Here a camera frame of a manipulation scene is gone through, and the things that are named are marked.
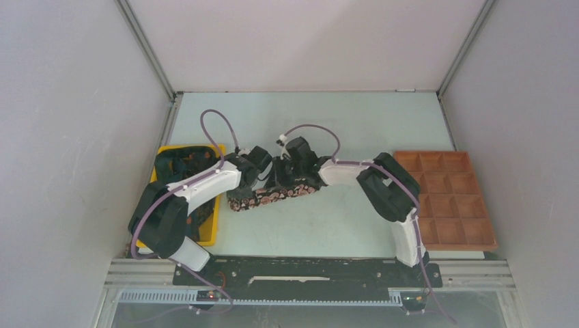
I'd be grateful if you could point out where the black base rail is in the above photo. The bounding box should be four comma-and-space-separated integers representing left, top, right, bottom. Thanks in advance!
200, 256, 443, 301

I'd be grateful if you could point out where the yellow plastic bin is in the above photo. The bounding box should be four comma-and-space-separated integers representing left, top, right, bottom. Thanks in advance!
128, 144, 227, 249

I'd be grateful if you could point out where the white slotted cable duct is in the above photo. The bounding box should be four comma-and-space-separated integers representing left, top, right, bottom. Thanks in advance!
117, 289, 403, 307

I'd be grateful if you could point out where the brown compartment tray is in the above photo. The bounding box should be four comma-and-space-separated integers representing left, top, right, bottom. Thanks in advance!
394, 150, 498, 251

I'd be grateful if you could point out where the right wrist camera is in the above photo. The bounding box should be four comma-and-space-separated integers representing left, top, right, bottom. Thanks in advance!
285, 137, 317, 163

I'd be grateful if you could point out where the pile of dark ties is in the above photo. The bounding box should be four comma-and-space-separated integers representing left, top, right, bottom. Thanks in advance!
150, 145, 219, 245

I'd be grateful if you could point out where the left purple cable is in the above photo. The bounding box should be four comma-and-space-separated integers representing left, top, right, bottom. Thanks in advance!
130, 109, 240, 316

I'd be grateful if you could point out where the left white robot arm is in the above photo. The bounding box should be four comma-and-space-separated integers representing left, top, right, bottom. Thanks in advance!
128, 147, 272, 285

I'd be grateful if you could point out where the pink rose floral tie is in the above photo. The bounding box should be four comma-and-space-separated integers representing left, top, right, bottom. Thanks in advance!
225, 180, 322, 212

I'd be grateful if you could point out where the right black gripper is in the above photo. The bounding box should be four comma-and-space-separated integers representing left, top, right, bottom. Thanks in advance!
264, 155, 306, 190

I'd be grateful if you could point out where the aluminium frame rail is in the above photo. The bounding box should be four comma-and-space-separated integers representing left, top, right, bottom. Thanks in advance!
104, 258, 516, 292

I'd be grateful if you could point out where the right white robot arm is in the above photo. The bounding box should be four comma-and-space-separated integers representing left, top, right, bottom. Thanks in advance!
265, 152, 426, 286

